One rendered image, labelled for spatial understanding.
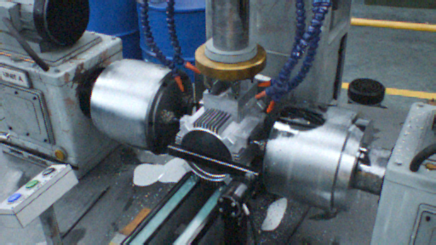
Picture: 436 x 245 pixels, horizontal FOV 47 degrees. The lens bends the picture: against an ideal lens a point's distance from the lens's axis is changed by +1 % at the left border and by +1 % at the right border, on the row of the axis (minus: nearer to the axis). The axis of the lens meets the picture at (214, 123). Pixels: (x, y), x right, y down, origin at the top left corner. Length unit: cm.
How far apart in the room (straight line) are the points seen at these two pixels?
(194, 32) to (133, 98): 140
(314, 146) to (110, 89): 57
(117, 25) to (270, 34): 179
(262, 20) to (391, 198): 60
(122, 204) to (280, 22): 68
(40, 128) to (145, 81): 39
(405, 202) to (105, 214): 80
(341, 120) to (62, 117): 78
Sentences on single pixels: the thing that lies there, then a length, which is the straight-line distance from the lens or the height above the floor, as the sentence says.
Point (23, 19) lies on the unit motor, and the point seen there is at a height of 127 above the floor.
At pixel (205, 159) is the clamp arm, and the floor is 102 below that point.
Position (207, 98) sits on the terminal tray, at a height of 113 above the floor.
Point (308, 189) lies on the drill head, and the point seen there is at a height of 103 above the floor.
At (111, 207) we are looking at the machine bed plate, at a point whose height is 80.
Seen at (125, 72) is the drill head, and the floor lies 116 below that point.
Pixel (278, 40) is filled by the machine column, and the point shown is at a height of 121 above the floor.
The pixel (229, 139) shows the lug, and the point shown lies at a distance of 120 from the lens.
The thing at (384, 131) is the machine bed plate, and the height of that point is 80.
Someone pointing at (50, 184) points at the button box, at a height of 107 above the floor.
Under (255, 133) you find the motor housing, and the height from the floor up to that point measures 104.
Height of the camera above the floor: 177
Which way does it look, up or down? 33 degrees down
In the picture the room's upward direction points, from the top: 2 degrees counter-clockwise
